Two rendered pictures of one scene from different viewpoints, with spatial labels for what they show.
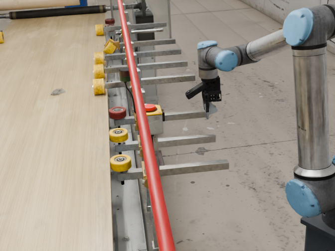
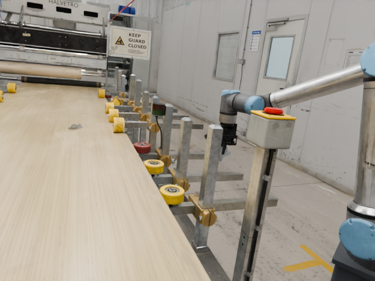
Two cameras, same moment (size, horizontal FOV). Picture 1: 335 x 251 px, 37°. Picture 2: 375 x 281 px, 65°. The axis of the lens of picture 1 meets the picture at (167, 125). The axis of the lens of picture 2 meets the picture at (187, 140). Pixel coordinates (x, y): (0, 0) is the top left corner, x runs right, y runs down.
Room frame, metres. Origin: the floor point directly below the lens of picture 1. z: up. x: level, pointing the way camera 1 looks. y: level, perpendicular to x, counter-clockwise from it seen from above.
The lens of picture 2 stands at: (0.85, 0.39, 1.31)
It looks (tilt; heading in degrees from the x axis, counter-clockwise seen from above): 15 degrees down; 344
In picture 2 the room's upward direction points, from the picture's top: 6 degrees clockwise
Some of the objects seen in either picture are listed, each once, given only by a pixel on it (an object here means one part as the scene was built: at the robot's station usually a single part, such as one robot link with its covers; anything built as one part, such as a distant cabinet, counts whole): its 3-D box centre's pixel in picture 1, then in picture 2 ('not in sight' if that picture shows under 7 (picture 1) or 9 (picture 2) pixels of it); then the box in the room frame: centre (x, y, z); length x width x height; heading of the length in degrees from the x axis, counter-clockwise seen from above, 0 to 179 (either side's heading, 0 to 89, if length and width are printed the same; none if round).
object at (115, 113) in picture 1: (118, 119); (142, 154); (2.19, 0.23, 0.85); 0.08 x 0.08 x 0.11
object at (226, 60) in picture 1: (223, 58); (249, 104); (2.14, -0.26, 1.14); 0.12 x 0.12 x 0.09; 27
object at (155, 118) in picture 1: (150, 121); (269, 130); (1.40, 0.05, 1.18); 0.07 x 0.07 x 0.08; 6
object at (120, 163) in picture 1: (121, 171); (171, 204); (1.69, 0.18, 0.85); 0.08 x 0.08 x 0.11
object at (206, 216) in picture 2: (149, 174); (201, 209); (1.69, 0.08, 0.84); 0.13 x 0.06 x 0.05; 6
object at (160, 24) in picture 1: (132, 26); (128, 94); (3.70, 0.22, 0.95); 0.50 x 0.04 x 0.04; 96
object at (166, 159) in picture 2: (139, 120); (162, 157); (2.18, 0.13, 0.85); 0.13 x 0.06 x 0.05; 6
